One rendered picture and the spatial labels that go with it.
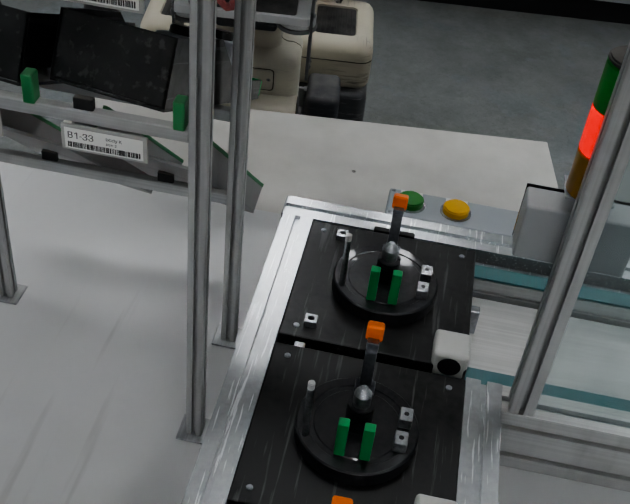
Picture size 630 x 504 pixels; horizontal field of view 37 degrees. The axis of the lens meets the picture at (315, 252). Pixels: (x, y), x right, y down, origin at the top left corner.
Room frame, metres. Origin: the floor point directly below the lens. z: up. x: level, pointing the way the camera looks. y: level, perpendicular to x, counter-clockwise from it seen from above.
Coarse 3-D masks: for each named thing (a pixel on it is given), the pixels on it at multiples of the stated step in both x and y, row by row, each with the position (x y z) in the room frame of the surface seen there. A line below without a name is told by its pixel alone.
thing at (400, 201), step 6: (396, 198) 1.01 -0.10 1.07; (402, 198) 1.01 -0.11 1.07; (408, 198) 1.02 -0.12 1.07; (396, 204) 1.01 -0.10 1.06; (402, 204) 1.01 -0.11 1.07; (396, 210) 0.99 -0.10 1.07; (402, 210) 0.99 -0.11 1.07; (396, 216) 1.01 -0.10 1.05; (402, 216) 1.01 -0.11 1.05; (396, 222) 1.00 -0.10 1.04; (390, 228) 1.00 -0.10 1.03; (396, 228) 1.00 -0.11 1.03; (390, 234) 1.00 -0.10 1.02; (396, 234) 1.00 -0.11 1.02; (390, 240) 0.99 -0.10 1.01; (396, 240) 0.99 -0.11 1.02
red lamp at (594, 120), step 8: (592, 104) 0.81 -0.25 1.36; (592, 112) 0.80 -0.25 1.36; (592, 120) 0.80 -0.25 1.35; (600, 120) 0.79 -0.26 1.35; (584, 128) 0.81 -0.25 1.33; (592, 128) 0.79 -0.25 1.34; (584, 136) 0.80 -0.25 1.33; (592, 136) 0.79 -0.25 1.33; (584, 144) 0.80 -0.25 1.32; (592, 144) 0.79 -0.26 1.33; (584, 152) 0.79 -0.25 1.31
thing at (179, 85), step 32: (64, 32) 0.84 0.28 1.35; (96, 32) 0.84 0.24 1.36; (128, 32) 0.83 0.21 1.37; (64, 64) 0.83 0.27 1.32; (96, 64) 0.82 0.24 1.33; (128, 64) 0.82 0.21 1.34; (160, 64) 0.81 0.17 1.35; (224, 64) 0.93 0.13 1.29; (128, 96) 0.80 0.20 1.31; (160, 96) 0.80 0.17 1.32; (224, 96) 0.93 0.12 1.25; (256, 96) 1.03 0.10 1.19
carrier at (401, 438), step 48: (288, 384) 0.75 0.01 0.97; (336, 384) 0.74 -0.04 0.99; (384, 384) 0.77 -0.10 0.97; (432, 384) 0.78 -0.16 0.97; (288, 432) 0.68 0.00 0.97; (336, 432) 0.67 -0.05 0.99; (384, 432) 0.68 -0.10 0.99; (432, 432) 0.71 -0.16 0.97; (240, 480) 0.61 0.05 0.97; (288, 480) 0.62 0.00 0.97; (336, 480) 0.62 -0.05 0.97; (384, 480) 0.63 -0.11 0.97; (432, 480) 0.64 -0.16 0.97
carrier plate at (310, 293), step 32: (320, 224) 1.07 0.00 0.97; (320, 256) 0.99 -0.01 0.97; (448, 256) 1.03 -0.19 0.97; (320, 288) 0.93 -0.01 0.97; (448, 288) 0.96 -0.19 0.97; (288, 320) 0.86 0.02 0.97; (320, 320) 0.87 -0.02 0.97; (352, 320) 0.88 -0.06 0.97; (448, 320) 0.90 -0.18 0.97; (352, 352) 0.83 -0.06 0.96; (384, 352) 0.83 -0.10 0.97; (416, 352) 0.83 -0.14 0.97
